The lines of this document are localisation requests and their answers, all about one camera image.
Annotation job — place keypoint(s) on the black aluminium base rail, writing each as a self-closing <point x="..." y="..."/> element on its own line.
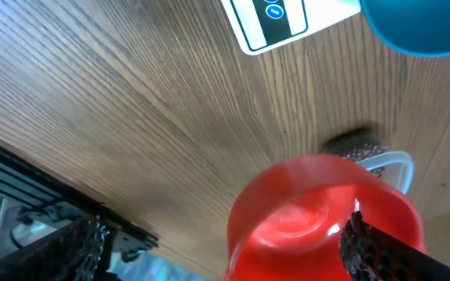
<point x="53" y="202"/>

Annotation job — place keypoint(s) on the red beans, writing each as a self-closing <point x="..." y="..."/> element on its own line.
<point x="365" y="151"/>

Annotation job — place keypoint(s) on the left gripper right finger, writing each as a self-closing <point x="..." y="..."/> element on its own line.
<point x="369" y="254"/>

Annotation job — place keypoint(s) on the clear plastic container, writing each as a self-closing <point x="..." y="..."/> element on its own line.
<point x="398" y="169"/>

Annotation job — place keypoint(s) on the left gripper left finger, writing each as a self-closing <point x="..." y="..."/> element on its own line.
<point x="73" y="252"/>

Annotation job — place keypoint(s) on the blue bowl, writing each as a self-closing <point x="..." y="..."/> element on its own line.
<point x="413" y="27"/>

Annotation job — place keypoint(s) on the orange measuring scoop blue handle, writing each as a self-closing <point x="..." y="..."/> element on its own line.
<point x="286" y="224"/>

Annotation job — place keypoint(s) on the white digital kitchen scale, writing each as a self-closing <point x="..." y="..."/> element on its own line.
<point x="263" y="25"/>

